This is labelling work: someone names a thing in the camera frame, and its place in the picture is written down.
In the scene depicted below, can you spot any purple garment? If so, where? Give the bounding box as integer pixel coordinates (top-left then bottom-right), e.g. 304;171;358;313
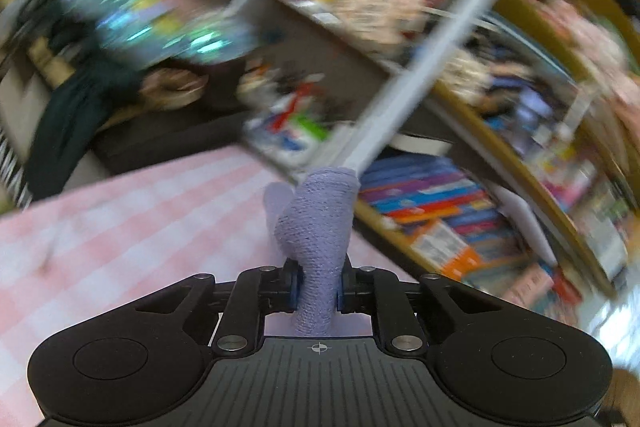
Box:
263;168;360;337

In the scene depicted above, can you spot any pink checkered cartoon desk mat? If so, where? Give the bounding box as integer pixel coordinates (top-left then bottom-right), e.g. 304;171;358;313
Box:
0;146;417;427

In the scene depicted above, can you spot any row of leaning colourful books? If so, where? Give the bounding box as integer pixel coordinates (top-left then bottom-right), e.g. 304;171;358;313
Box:
360;154;507;239

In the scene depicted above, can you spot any white lamp bar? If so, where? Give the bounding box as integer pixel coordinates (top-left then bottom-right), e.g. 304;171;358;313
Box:
495;187;559;267

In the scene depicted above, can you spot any white wooden bookshelf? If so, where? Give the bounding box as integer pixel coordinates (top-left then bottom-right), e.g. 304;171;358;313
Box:
220;0;640;308

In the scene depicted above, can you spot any orange white box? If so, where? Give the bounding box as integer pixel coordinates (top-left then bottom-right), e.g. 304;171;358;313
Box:
442;247;484;281
411;221;469;266

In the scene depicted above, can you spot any dark cloth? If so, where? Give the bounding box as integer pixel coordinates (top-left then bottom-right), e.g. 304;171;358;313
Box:
24;61;147;204

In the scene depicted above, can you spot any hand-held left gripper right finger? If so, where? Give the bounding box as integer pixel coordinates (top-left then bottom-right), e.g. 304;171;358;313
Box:
336;263;502;354

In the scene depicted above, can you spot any iridescent plastic bag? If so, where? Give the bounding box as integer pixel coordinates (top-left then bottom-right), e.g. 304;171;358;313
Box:
57;0;257;70

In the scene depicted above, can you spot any black bag with watch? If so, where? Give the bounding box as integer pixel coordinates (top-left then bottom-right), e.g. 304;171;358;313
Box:
92;57;262;178

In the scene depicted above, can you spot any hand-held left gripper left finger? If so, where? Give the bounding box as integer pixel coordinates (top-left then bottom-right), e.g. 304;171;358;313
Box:
135;259;303;355

